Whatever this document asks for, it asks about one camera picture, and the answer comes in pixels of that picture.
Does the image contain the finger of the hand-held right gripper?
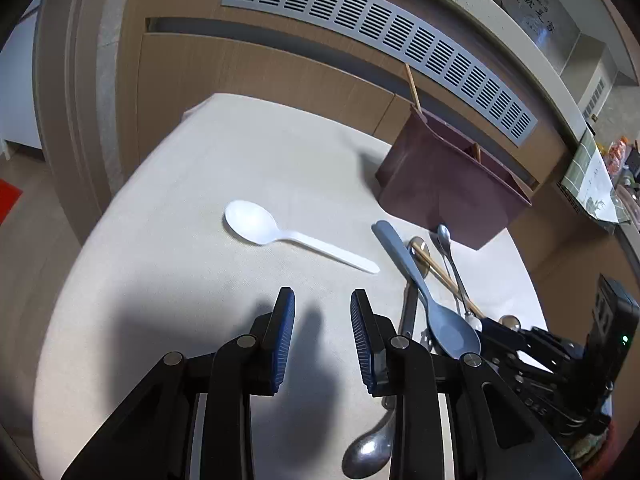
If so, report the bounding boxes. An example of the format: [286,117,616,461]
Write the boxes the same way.
[492,352,608,431]
[481,317,583,368]

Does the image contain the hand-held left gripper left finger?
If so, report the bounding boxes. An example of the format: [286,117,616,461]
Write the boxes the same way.
[60,286,297,480]

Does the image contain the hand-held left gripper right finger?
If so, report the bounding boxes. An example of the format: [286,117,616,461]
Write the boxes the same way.
[350,288,583,480]

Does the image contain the dark translucent spoon black handle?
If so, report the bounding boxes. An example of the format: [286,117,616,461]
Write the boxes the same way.
[398,236,431,340]

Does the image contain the blue-grey plastic spoon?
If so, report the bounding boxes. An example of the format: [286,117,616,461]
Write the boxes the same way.
[371,220,482,361]

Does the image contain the large metal spoon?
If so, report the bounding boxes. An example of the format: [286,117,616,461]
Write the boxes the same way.
[341,329,437,480]

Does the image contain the white plastic spoon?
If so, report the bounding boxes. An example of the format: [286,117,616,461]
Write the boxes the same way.
[224,200,381,275]

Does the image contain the small metal spoon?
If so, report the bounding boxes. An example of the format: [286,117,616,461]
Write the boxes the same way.
[437,224,476,320]

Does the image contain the purple plastic utensil holder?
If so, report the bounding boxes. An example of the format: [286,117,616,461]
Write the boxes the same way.
[375,104,533,252]

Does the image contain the small grey vent grille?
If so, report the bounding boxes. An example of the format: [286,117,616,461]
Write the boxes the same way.
[554,181,586,215]

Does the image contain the green checkered towel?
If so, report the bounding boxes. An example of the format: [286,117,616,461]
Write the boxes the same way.
[560,129,621,223]

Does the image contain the red snack packet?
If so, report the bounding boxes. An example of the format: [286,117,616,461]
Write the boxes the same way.
[605,136,640,173]

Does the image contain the wooden cabinet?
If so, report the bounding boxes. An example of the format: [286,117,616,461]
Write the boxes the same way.
[115,0,576,271]

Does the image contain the long grey vent grille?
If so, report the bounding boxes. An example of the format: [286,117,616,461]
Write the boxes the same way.
[220,0,541,148]

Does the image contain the white door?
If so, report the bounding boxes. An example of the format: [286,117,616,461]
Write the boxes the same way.
[0,7,48,161]

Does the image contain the wall vent panel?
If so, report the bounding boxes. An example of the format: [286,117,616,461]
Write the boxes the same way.
[580,76,608,121]

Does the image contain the cartoon wall poster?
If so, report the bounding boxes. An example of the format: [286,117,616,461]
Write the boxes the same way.
[480,0,586,61]

